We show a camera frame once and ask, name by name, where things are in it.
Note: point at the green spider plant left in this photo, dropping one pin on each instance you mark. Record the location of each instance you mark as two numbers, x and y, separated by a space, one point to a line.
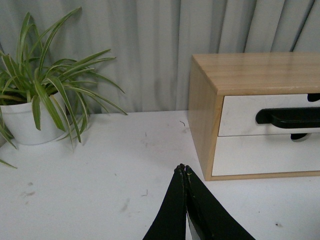
63 86

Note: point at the white drawer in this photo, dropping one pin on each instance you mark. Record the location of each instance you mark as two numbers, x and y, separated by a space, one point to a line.
264 154
238 116

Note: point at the white plant pot left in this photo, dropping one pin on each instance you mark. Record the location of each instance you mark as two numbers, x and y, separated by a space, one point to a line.
20 122

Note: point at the black drawer handle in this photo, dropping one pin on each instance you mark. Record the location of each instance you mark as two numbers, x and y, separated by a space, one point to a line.
290 118

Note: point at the wooden drawer cabinet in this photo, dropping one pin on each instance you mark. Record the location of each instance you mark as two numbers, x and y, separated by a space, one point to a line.
214 76

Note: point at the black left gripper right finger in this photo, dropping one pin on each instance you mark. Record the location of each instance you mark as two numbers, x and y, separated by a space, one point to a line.
207 218

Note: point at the grey curtain backdrop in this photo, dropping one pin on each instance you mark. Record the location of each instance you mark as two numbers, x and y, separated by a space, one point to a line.
153 40

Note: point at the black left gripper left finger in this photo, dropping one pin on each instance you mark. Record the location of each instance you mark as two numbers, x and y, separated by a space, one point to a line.
170 221

